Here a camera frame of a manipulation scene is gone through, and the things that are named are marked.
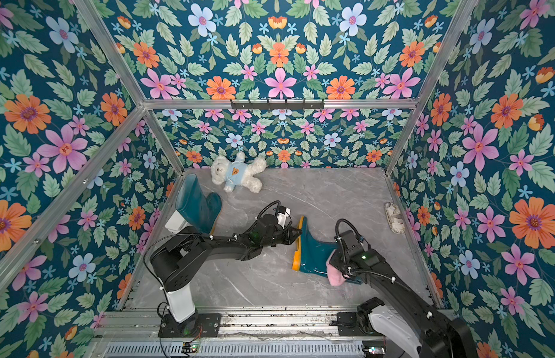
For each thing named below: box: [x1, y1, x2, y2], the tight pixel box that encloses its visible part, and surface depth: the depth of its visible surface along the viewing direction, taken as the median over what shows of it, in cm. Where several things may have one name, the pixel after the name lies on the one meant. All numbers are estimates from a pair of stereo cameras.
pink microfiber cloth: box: [325, 262, 350, 287], surface depth 81 cm
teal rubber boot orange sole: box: [175, 173, 222, 235], surface depth 85 cm
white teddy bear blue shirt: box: [210, 151, 268, 194], surface depth 110 cm
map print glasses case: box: [384, 201, 406, 235], surface depth 100 cm
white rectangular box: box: [164, 209, 191, 235], surface depth 96 cm
